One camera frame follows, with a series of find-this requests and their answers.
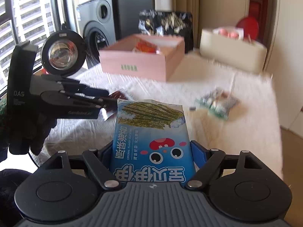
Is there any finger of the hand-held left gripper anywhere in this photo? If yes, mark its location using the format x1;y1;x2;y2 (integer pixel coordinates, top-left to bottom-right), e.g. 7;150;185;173
68;96;119;109
59;81;110;97

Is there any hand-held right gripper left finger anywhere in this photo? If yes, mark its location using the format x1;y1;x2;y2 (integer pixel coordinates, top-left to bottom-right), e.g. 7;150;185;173
46;140;122;191

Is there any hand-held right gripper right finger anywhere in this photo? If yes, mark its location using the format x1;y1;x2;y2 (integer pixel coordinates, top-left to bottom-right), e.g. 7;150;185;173
185;140;260;190

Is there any small dark red egg packet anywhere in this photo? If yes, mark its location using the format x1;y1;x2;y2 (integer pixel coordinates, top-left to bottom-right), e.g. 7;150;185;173
101;89;133;122

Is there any pink cardboard box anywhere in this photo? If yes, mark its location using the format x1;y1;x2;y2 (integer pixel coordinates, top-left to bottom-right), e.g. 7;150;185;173
98;33;185;82

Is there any blue seaweed snack packet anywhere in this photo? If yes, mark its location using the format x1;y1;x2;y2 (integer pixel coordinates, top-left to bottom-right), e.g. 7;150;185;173
109;99;197;190

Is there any red snack stick packet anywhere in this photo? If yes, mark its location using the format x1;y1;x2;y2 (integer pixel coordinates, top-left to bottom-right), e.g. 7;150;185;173
132;41;159;55

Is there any person's left hand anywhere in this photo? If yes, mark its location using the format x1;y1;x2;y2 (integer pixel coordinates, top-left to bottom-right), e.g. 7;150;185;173
30;118;58;156

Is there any green and white snack packet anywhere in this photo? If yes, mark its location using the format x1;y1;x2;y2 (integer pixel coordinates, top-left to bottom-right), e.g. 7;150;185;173
194;88;240;120

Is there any grey washing machine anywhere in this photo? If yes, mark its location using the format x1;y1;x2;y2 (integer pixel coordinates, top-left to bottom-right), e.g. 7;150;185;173
76;0;119;69

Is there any window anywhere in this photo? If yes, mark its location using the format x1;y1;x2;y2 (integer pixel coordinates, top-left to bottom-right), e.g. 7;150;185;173
0;0;61;94

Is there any tall black cabinet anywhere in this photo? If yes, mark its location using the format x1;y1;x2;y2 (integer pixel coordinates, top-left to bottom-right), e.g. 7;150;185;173
116;0;156;42

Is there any black floral bag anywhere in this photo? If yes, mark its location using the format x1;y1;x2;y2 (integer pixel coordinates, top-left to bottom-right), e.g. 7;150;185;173
138;9;194;53

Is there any cream oval storage box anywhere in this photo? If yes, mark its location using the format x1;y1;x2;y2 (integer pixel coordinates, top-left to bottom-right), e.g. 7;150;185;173
199;28;268;74

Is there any pink egg-shaped item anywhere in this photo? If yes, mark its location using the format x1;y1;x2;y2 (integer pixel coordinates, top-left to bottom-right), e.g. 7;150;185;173
213;28;228;38
227;29;241;39

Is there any red round object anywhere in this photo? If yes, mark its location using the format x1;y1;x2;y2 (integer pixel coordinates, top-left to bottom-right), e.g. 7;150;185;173
236;16;260;41

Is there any beige curtain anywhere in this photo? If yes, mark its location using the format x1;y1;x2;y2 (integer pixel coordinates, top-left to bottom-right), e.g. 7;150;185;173
172;0;252;54

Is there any red wooden panel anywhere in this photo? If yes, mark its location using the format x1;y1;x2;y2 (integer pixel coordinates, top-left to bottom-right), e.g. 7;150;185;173
249;0;269;37

